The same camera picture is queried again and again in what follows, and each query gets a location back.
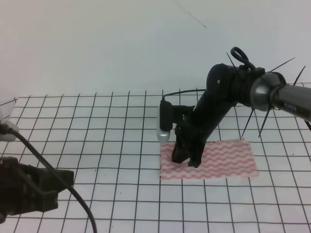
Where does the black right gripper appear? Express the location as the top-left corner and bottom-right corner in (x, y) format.
(172, 90), (237, 168)

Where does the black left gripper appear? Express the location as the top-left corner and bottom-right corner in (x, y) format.
(0, 157), (74, 222)

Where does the pink wavy striped towel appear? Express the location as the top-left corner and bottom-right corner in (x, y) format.
(159, 139), (259, 180)

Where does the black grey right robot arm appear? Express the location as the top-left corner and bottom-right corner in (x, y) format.
(172, 47), (311, 167)

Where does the white grid tablecloth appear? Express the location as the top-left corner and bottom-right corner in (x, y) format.
(0, 91), (311, 233)

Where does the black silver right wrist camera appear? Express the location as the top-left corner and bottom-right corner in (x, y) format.
(156, 99), (194, 144)

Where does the black left camera cable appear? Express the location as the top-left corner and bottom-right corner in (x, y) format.
(0, 122), (98, 233)

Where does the black camera cable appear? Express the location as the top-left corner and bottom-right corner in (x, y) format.
(162, 89), (206, 101)
(0, 122), (98, 233)

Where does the black right camera cable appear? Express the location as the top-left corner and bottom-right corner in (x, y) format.
(162, 89), (206, 101)

